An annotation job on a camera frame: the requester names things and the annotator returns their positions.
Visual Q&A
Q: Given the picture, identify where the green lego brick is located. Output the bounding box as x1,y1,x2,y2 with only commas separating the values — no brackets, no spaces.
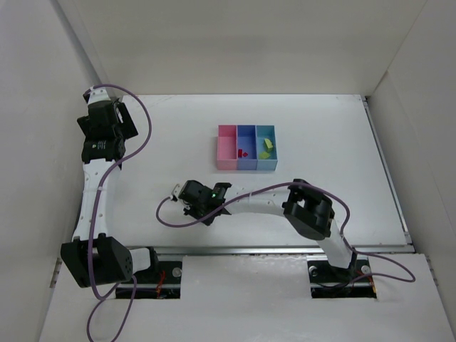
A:
264,138,274,151
258,151,271,160

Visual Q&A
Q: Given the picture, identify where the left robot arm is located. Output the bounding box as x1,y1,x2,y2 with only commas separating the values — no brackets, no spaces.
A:
61,98,158,288

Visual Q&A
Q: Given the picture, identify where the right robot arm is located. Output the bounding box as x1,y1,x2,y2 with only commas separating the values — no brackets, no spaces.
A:
172,179,356,281

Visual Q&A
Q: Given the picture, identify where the pink plastic bin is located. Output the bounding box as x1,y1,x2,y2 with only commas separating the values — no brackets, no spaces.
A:
217,125,238,171

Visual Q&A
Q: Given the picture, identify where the light blue plastic bin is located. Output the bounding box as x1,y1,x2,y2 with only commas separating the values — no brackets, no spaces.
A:
256,125,278,171

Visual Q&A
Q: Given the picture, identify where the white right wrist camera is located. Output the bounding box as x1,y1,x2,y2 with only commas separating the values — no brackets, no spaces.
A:
170,184,182,202

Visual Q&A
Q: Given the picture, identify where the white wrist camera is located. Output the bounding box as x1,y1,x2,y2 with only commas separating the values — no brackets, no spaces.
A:
170,184,182,202
83,87,110,105

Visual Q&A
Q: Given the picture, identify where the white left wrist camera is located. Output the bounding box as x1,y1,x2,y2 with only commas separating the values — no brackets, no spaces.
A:
83,87,110,105

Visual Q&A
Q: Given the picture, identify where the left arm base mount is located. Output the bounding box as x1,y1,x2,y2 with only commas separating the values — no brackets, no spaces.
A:
134,261,182,299

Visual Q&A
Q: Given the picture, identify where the aluminium front rail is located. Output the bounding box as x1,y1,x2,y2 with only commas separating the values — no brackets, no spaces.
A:
113,242,416,257

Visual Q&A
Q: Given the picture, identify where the aluminium rail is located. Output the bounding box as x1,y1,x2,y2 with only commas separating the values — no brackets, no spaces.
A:
113,242,416,257
361,96,415,249

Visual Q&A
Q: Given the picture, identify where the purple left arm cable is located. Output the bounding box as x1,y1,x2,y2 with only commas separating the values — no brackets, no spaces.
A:
85,83,156,342

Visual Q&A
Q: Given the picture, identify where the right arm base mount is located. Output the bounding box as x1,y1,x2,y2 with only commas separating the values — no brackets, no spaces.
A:
307,258,377,299

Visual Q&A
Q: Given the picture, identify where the aluminium right rail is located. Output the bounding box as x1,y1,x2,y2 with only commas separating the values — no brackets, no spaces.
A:
361,96,415,249

